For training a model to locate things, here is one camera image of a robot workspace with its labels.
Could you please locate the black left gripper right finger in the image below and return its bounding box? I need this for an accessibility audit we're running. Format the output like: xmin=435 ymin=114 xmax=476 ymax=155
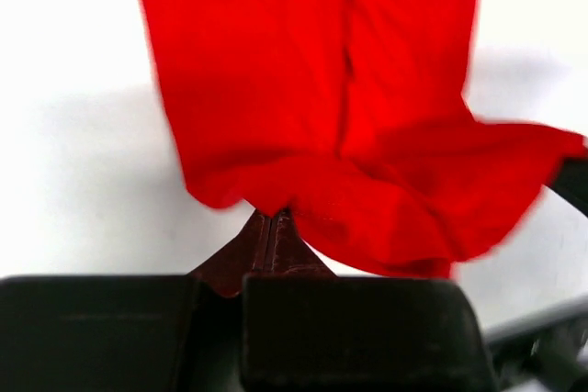
xmin=241 ymin=212 xmax=498 ymax=391

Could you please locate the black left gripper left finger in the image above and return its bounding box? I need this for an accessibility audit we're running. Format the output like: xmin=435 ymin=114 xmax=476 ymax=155
xmin=1 ymin=214 xmax=271 ymax=391

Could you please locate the red t shirt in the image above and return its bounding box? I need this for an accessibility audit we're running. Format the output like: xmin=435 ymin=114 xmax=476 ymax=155
xmin=141 ymin=0 xmax=587 ymax=277

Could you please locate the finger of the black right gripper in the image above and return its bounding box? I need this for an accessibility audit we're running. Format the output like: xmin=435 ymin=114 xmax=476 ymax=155
xmin=548 ymin=159 xmax=588 ymax=217

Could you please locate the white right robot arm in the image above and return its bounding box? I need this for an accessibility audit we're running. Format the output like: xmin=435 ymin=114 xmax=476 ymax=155
xmin=485 ymin=296 xmax=587 ymax=391

